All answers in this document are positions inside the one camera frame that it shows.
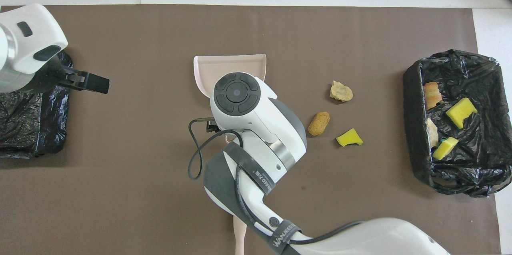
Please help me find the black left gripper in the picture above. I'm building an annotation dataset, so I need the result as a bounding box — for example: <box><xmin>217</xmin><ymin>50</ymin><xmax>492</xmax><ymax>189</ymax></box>
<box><xmin>34</xmin><ymin>57</ymin><xmax>110</xmax><ymax>95</ymax></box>

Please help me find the pale pink plastic dustpan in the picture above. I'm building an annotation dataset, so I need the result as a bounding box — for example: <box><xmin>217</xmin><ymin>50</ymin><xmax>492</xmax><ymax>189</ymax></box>
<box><xmin>193</xmin><ymin>54</ymin><xmax>267</xmax><ymax>143</ymax></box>

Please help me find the brown oval croquette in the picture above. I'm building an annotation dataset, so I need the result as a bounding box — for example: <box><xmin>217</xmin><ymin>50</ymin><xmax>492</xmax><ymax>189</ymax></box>
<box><xmin>308</xmin><ymin>112</ymin><xmax>331</xmax><ymax>136</ymax></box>

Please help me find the beige black-bristle hand brush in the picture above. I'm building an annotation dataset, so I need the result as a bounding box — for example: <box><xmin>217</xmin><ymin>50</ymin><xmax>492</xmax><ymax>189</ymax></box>
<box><xmin>233</xmin><ymin>215</ymin><xmax>248</xmax><ymax>255</ymax></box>

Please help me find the pale bread piece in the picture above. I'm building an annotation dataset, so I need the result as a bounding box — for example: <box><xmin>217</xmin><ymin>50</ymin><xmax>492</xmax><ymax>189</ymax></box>
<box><xmin>330</xmin><ymin>81</ymin><xmax>354</xmax><ymax>102</ymax></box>

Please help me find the curved yellow sponge piece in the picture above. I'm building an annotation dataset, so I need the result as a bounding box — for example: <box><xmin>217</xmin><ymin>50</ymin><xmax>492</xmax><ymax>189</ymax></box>
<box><xmin>336</xmin><ymin>128</ymin><xmax>364</xmax><ymax>147</ymax></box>

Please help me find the pale whitish bread chunk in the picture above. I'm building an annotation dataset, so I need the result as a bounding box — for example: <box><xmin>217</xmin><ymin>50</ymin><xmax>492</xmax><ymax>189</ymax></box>
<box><xmin>426</xmin><ymin>118</ymin><xmax>440</xmax><ymax>148</ymax></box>

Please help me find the striped croissant piece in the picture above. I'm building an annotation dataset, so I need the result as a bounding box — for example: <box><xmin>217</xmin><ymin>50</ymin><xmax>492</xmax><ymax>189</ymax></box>
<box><xmin>423</xmin><ymin>82</ymin><xmax>444</xmax><ymax>110</ymax></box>

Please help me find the yellow green-backed sponge piece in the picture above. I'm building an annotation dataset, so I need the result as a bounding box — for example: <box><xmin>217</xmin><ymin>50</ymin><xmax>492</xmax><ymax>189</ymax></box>
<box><xmin>431</xmin><ymin>136</ymin><xmax>459</xmax><ymax>161</ymax></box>

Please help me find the notched yellow sponge piece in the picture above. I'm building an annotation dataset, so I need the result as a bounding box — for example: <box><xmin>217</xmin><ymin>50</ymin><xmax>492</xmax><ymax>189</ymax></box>
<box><xmin>445</xmin><ymin>98</ymin><xmax>478</xmax><ymax>129</ymax></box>

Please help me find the black bag lined bin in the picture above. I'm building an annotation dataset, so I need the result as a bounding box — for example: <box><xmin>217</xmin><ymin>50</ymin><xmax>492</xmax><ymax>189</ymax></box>
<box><xmin>0</xmin><ymin>49</ymin><xmax>74</xmax><ymax>159</ymax></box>
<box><xmin>402</xmin><ymin>49</ymin><xmax>512</xmax><ymax>197</ymax></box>

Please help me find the brown table mat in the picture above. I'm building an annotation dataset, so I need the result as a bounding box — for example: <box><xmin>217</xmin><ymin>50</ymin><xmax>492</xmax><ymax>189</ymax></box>
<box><xmin>0</xmin><ymin>4</ymin><xmax>502</xmax><ymax>255</ymax></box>

